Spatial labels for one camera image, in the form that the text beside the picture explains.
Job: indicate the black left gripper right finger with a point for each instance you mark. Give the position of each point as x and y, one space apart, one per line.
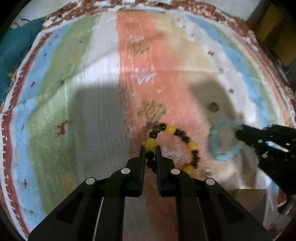
205 210

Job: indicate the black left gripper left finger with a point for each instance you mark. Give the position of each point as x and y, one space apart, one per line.
95 209

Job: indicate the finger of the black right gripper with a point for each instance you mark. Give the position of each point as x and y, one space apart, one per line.
259 139

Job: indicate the grey jewelry tray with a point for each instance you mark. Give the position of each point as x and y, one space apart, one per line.
256 201

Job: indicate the gold coin pendant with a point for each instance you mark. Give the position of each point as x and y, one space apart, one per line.
206 172

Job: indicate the yellow hanging cloth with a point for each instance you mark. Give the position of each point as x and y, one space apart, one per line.
275 29

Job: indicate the striped colourful cloth mat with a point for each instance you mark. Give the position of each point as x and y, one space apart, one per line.
95 81

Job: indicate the teal blanket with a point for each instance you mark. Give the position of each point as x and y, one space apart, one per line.
15 45

